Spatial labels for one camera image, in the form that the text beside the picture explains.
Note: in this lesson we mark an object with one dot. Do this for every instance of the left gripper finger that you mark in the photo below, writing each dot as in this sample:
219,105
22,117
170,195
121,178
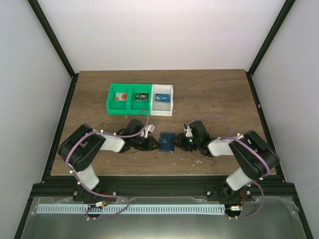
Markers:
155,143
156,146

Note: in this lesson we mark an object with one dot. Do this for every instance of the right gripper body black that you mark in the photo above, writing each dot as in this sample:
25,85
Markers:
182,143

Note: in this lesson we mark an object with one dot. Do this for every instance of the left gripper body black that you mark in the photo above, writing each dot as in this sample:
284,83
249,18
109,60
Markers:
147,143

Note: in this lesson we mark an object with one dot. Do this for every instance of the navy blue card holder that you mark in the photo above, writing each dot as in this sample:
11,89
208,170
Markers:
166,141

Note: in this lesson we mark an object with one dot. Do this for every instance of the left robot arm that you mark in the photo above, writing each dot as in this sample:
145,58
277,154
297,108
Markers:
82,146

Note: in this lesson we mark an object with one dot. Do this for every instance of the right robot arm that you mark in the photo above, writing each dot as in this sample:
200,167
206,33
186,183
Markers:
254,156

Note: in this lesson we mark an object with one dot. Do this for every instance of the blue card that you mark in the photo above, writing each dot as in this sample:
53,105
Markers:
165,98

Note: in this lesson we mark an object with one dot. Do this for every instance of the dark green card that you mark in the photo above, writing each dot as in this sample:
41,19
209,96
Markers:
142,96

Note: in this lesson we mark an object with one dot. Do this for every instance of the red white card in bin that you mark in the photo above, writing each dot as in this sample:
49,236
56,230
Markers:
121,96

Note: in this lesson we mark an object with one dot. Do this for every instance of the white bin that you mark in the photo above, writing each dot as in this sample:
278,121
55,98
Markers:
160,108

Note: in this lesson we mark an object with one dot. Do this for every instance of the green bin middle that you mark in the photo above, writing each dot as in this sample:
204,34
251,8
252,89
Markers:
135,107

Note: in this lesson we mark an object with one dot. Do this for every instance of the green bin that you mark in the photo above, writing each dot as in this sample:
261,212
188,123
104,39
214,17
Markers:
135,107
114,107

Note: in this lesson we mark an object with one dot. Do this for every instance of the green bin left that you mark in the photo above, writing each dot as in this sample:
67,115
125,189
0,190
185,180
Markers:
114,107

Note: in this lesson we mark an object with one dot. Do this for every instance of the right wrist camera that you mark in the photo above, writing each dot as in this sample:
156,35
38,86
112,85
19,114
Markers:
187,130

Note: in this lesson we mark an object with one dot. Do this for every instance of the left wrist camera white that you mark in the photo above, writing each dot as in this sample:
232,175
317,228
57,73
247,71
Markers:
148,130

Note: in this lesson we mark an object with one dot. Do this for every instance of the black aluminium frame rail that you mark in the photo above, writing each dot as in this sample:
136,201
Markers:
133,186

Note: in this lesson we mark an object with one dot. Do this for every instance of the light blue slotted cable duct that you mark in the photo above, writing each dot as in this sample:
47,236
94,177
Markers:
211,209

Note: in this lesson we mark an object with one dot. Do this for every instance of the right black frame post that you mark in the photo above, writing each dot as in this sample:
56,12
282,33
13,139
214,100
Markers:
283,13

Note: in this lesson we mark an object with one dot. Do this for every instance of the black frame post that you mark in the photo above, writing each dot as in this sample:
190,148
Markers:
283,13
40,15

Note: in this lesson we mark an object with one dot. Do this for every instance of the left black frame post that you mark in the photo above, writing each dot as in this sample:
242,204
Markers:
40,15

